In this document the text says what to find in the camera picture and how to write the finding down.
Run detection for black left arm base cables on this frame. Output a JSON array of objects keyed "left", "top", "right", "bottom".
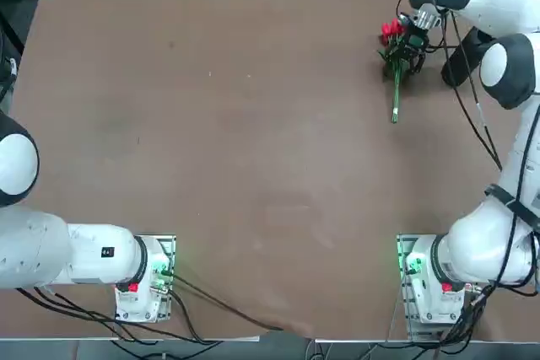
[{"left": 14, "top": 286, "right": 220, "bottom": 344}]

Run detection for black cable across table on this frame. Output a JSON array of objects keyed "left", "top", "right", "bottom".
[{"left": 168, "top": 273, "right": 284, "bottom": 331}]

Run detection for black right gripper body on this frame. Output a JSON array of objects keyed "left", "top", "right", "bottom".
[{"left": 402, "top": 26, "right": 430, "bottom": 56}]

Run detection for red tulip bouquet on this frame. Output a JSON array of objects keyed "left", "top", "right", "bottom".
[{"left": 377, "top": 18, "right": 413, "bottom": 124}]

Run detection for dark bulky object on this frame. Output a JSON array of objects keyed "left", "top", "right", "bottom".
[{"left": 0, "top": 0, "right": 40, "bottom": 104}]

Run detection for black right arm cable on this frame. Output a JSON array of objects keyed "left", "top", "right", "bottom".
[{"left": 438, "top": 8, "right": 505, "bottom": 172}]

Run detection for black ribbed vase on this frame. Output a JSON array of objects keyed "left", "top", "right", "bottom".
[{"left": 440, "top": 25, "right": 494, "bottom": 88}]

